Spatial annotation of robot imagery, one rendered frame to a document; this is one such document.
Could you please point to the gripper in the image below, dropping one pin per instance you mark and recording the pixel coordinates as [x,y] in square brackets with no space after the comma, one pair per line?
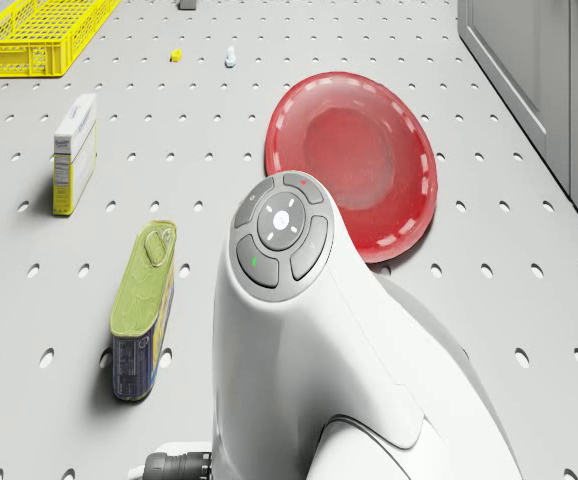
[179,462]

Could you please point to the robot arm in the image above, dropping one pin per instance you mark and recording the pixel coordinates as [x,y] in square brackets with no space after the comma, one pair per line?
[294,360]

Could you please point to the flat-sided can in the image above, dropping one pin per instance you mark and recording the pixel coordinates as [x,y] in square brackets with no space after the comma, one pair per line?
[141,295]

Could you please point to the white and yellow box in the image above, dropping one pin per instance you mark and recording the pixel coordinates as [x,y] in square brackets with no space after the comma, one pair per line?
[74,160]

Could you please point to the red plate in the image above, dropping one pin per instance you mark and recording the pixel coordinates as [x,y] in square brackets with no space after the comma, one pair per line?
[359,150]

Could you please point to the bolt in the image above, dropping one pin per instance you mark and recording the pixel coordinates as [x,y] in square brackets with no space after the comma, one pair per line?
[230,57]

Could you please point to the yellow basket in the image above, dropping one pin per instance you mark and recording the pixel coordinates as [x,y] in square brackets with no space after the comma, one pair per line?
[19,55]

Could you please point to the grey cube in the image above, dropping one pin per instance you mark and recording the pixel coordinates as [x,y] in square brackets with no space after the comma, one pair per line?
[188,4]

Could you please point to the white cabinet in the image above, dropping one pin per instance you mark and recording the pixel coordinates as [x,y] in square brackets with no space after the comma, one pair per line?
[544,65]

